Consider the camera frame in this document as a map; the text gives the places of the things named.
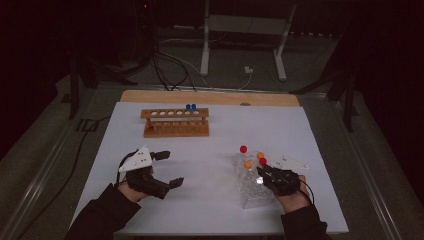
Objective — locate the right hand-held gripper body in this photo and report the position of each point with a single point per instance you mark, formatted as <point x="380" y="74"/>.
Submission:
<point x="283" y="181"/>

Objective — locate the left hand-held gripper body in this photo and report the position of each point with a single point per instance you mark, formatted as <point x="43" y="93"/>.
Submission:
<point x="136" y="161"/>

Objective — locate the wooden test tube rack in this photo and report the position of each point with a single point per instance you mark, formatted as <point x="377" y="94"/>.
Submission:
<point x="176" y="131"/>

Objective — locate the blue capped test tube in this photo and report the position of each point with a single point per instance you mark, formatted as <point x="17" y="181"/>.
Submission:
<point x="193" y="106"/>
<point x="188" y="107"/>

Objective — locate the person's right hand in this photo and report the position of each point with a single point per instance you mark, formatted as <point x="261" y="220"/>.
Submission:
<point x="296" y="201"/>

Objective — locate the person's left hand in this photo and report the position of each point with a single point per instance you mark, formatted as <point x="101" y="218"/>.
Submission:
<point x="130" y="195"/>

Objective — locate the white table mat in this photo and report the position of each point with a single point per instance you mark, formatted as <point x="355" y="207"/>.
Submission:
<point x="206" y="156"/>

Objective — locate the black stand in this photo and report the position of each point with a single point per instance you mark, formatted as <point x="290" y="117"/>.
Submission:
<point x="349" y="106"/>
<point x="74" y="93"/>

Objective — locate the white plug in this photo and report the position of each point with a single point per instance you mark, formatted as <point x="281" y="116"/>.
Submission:
<point x="248" y="70"/>

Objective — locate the white metal stand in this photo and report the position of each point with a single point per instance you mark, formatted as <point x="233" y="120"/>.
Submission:
<point x="205" y="50"/>

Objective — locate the aluminium frame rail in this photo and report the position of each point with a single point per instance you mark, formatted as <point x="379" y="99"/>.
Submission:
<point x="40" y="186"/>
<point x="370" y="180"/>

